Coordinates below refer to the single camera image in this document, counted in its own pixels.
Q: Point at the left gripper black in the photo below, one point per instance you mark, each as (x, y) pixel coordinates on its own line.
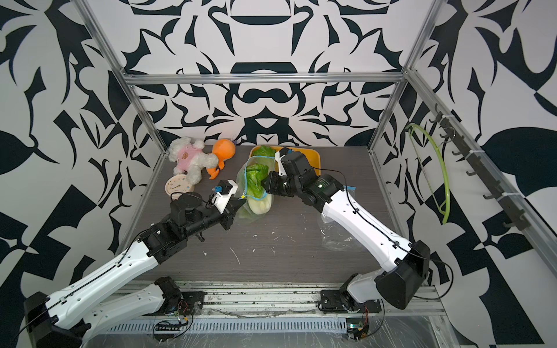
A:
(228, 213)

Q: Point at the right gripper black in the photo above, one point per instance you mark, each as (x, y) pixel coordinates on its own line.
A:
(273, 183)

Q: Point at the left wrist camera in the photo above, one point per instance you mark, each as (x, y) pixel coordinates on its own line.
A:
(222, 193)

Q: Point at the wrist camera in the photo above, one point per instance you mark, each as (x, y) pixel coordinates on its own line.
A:
(222, 193)
(279, 156)

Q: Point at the small round beige clock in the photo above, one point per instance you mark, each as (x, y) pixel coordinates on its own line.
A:
(178, 185)

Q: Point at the right green led board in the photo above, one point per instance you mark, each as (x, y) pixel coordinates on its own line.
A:
(356, 329)

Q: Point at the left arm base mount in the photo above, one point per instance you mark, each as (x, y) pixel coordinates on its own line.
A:
(188, 303)

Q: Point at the black wall hook rail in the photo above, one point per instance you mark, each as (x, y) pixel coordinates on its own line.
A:
(499, 189)

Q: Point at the left black electronics board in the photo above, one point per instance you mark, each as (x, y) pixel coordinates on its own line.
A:
(165, 330)

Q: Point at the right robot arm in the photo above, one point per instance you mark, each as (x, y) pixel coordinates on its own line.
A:
(403, 264)

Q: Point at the white plush toy pink shirt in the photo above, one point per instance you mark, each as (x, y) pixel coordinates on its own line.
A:
(190, 159)

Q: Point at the orange plush toy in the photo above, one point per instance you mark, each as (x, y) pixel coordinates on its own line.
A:
(224, 150)

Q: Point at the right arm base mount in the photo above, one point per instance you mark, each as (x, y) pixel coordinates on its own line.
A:
(336, 301)

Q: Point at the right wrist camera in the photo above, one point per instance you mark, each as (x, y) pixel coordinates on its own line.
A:
(279, 156)

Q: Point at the clear zipper bag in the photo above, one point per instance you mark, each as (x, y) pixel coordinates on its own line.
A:
(335, 237)
(244, 212)

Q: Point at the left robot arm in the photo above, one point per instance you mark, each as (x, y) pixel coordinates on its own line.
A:
(74, 314)

